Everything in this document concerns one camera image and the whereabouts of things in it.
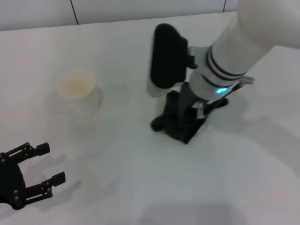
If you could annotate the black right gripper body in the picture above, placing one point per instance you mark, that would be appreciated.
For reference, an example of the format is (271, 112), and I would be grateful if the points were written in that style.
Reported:
(185, 103)

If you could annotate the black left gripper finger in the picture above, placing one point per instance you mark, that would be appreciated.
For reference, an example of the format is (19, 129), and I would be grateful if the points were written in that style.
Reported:
(42, 148)
(58, 179)

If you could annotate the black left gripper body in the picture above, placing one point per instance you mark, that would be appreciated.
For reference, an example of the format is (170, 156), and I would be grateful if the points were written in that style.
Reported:
(11, 185)

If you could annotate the dark blue rag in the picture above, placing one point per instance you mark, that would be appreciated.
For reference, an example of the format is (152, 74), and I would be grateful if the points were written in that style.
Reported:
(173, 126)

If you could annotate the white paper cup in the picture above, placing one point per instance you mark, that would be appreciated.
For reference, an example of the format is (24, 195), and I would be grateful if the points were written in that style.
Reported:
(82, 93)

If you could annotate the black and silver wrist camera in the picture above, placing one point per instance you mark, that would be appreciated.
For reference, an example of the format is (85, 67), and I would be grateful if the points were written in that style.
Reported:
(166, 61)

